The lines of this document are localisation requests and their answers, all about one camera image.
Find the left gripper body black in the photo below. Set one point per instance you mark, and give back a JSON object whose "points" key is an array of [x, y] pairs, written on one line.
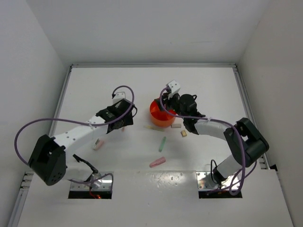
{"points": [[127, 120]]}

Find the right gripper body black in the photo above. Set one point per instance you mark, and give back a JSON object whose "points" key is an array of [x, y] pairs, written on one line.
{"points": [[173, 104]]}

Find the yellow thin pen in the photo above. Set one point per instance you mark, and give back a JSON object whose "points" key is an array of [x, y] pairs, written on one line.
{"points": [[154, 128]]}

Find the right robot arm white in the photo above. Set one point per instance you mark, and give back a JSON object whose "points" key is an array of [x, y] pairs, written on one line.
{"points": [[244, 140]]}

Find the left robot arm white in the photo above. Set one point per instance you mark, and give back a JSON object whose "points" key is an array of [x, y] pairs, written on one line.
{"points": [[55, 158]]}

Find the orange round divided container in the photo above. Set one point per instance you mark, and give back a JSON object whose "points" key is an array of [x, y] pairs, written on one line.
{"points": [[160, 118]]}

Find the grey eraser block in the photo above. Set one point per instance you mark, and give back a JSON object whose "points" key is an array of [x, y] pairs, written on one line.
{"points": [[176, 125]]}

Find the tan small eraser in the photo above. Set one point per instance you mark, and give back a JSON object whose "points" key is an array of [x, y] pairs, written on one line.
{"points": [[183, 133]]}

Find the green highlighter pen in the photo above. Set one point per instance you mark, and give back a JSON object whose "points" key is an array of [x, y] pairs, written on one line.
{"points": [[162, 144]]}

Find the pink highlighter pen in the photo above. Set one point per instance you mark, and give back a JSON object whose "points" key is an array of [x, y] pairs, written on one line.
{"points": [[157, 162]]}

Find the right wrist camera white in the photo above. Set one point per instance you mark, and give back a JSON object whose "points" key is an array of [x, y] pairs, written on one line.
{"points": [[173, 87]]}

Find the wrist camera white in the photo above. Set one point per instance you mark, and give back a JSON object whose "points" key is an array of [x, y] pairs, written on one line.
{"points": [[173, 87], [118, 96]]}

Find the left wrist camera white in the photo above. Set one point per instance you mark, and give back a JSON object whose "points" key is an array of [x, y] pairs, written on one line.
{"points": [[118, 96]]}

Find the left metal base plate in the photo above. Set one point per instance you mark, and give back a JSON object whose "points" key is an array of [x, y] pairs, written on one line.
{"points": [[100, 182]]}

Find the metal base plate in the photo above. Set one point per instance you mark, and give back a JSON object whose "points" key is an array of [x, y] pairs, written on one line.
{"points": [[205, 183], [100, 182]]}

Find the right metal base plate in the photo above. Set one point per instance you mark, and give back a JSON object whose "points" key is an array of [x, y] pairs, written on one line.
{"points": [[205, 183]]}

